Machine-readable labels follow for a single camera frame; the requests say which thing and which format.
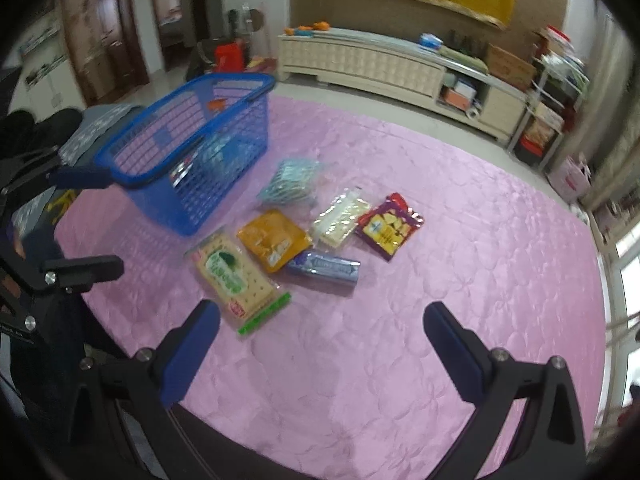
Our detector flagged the black bag on floor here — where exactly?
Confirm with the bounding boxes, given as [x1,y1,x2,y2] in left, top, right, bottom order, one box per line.
[184,38,218,82]

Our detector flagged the blue plastic basket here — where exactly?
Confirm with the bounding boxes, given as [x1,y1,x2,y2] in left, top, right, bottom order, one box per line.
[93,73,276,236]

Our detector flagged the cardboard box on cabinet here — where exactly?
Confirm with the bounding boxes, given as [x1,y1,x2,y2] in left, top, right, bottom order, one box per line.
[485,44,536,91]

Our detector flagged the white wafer biscuit packet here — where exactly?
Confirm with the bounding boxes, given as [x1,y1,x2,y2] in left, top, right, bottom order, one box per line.
[309,186,371,249]

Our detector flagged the oranges on blue plate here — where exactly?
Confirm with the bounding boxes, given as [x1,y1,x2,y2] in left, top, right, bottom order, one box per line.
[283,21,331,37]

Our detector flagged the orange ice cream cone packet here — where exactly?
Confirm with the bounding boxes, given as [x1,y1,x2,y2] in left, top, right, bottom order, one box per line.
[207,99,227,113]

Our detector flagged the red purple yellow snack packet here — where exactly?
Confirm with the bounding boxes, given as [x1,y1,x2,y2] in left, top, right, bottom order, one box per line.
[355,193,424,261]

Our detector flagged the red shopping bag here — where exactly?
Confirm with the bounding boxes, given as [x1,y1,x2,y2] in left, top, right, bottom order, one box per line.
[214,42,245,74]

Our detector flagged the white metal shelf rack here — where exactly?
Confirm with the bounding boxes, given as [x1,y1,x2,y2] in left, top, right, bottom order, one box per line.
[508,51,589,171]

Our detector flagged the pink white gift bag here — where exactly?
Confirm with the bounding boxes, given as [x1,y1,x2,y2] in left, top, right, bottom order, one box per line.
[548,157,591,204]

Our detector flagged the pink quilted table cloth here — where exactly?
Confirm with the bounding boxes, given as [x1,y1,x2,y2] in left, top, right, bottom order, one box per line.
[52,94,609,480]

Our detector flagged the green folded cloth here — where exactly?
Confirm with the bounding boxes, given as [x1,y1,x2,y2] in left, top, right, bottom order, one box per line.
[438,46,488,74]

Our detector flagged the grey embroidered chair cushion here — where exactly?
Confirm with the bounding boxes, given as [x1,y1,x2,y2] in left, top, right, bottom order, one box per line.
[12,104,143,235]

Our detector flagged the blue tissue pack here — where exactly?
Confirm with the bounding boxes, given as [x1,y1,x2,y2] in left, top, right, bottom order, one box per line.
[419,34,444,51]

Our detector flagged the green cracker packet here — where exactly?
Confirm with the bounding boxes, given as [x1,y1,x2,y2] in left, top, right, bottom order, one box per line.
[184,228,291,337]

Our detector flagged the blue purple candy box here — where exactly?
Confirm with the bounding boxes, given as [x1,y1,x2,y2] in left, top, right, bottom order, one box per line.
[284,250,361,287]

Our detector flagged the cream tv cabinet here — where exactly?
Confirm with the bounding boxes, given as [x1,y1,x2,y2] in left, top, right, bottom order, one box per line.
[278,28,527,145]

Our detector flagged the light blue striped snack packet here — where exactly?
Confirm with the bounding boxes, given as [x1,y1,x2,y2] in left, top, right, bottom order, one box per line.
[257,158,323,206]

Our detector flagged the yellow orange snack packet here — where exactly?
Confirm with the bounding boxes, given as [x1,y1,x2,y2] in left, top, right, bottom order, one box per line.
[236,209,312,273]

